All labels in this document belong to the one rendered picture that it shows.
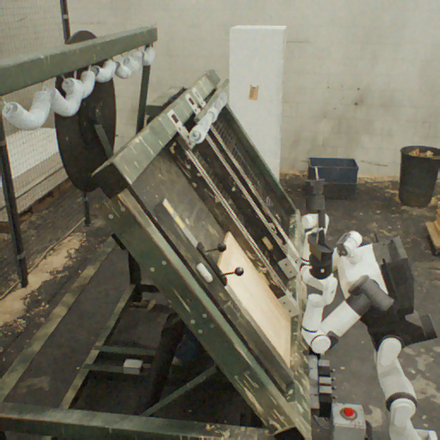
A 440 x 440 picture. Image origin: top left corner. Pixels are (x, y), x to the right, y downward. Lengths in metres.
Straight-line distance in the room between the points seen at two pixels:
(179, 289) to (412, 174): 5.16
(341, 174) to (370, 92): 1.38
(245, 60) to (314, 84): 1.67
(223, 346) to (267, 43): 4.54
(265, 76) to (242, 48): 0.40
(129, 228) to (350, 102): 6.02
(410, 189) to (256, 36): 2.61
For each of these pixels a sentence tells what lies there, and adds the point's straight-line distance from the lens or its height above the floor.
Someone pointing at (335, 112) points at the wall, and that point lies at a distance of 7.58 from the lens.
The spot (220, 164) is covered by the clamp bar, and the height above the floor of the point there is 1.56.
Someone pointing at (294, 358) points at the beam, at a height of 0.90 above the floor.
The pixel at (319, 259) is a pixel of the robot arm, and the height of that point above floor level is 1.52.
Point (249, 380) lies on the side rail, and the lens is 2.04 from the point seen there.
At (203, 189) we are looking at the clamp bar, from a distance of 2.46.
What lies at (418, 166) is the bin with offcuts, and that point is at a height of 0.52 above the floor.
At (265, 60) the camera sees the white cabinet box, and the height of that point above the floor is 1.72.
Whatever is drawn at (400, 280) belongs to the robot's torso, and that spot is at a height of 1.31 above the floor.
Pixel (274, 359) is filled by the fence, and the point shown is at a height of 1.01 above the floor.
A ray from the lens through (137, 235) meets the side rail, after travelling 1.79.
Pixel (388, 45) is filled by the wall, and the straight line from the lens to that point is 7.50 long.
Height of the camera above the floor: 2.42
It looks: 23 degrees down
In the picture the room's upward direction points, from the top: straight up
